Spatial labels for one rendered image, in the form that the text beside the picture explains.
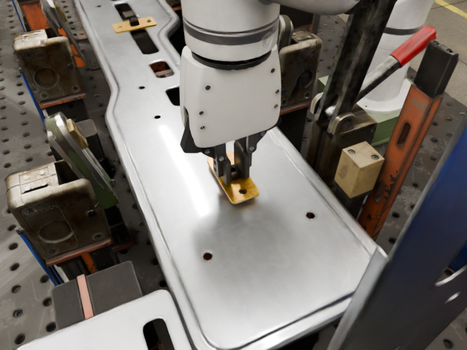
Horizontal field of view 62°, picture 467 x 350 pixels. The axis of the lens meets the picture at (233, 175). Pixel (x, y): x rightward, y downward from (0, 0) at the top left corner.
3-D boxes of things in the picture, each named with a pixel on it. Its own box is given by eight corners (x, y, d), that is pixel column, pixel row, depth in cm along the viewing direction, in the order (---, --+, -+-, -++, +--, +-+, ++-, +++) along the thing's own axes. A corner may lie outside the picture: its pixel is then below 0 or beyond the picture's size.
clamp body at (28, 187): (74, 301, 70) (-15, 166, 45) (138, 276, 74) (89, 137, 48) (84, 348, 65) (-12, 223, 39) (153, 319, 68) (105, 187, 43)
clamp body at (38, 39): (62, 169, 93) (-2, 30, 68) (113, 154, 96) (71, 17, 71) (68, 196, 87) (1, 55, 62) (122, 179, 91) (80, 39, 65)
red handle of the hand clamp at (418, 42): (315, 103, 50) (419, 16, 47) (321, 112, 51) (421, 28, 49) (335, 121, 47) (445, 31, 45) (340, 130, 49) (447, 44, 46)
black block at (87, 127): (84, 238, 80) (29, 127, 58) (135, 220, 83) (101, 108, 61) (92, 270, 75) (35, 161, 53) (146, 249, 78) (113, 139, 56)
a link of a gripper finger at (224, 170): (219, 127, 45) (221, 168, 49) (193, 135, 44) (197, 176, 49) (231, 144, 43) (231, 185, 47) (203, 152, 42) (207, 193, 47)
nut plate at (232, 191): (206, 160, 51) (205, 153, 50) (231, 151, 52) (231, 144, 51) (232, 205, 46) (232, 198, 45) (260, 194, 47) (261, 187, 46)
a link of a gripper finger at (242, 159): (257, 115, 46) (255, 156, 51) (233, 123, 45) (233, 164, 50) (270, 131, 44) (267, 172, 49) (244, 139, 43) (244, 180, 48)
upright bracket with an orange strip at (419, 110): (327, 298, 70) (427, 40, 34) (333, 296, 71) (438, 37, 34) (336, 313, 69) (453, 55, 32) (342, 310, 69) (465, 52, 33)
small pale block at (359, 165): (300, 296, 71) (340, 148, 44) (317, 289, 72) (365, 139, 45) (310, 313, 69) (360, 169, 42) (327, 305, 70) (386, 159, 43)
